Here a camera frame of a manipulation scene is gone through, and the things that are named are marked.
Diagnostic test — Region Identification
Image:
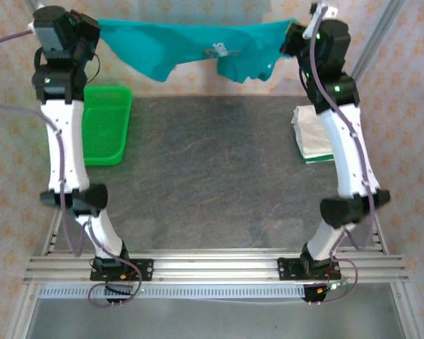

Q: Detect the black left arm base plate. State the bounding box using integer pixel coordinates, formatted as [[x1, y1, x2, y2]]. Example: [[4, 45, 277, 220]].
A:
[[90, 259, 154, 283]]

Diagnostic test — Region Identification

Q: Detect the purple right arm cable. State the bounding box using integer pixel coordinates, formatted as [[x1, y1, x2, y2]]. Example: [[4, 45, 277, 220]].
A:
[[298, 6, 377, 305]]

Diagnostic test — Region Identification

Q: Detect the folded white t-shirt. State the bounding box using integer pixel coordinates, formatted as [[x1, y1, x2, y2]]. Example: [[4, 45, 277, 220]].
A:
[[290, 105, 337, 162]]

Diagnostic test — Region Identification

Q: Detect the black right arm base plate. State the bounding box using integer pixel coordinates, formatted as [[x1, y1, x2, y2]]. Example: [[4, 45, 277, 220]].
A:
[[277, 257, 340, 283]]

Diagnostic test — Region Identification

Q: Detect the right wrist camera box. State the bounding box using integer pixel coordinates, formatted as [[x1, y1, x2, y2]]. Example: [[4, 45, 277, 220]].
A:
[[302, 2, 337, 40]]

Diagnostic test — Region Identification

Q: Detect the aluminium mounting rail beam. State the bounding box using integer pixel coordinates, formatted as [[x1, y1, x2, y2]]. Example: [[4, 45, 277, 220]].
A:
[[23, 252, 411, 284]]

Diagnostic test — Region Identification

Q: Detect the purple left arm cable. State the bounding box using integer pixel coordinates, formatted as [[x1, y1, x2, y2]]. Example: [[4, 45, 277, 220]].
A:
[[0, 30, 144, 308]]

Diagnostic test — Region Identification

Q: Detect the folded green t-shirt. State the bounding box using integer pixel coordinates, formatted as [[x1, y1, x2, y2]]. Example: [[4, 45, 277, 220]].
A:
[[305, 154, 335, 165]]

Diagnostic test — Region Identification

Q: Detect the slotted grey cable duct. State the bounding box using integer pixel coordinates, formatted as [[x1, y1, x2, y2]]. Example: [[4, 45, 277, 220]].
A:
[[38, 285, 307, 299]]

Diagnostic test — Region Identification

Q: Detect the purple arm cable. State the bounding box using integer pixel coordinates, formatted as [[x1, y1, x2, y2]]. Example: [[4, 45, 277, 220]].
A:
[[298, 6, 377, 305], [0, 30, 144, 308]]

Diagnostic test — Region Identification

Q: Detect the green plastic mesh basket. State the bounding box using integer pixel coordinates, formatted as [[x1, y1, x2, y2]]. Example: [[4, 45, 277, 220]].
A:
[[83, 85, 134, 167]]

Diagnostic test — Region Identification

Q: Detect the teal t-shirt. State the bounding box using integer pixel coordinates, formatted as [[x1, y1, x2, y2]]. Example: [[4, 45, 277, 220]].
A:
[[98, 18, 300, 85]]

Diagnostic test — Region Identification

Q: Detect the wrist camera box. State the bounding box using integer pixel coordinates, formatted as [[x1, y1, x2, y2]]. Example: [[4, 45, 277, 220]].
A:
[[28, 5, 65, 59], [302, 2, 337, 40]]

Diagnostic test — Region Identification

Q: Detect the small circuit board with LED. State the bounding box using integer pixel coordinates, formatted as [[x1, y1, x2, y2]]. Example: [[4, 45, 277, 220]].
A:
[[324, 278, 351, 292]]

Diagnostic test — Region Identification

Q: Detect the aluminium table side rail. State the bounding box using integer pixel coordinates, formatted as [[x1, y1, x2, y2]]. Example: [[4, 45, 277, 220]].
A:
[[42, 208, 63, 256], [369, 211, 389, 256]]

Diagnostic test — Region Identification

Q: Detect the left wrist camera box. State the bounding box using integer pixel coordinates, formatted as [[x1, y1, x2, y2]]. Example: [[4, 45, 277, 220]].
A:
[[28, 5, 65, 59]]

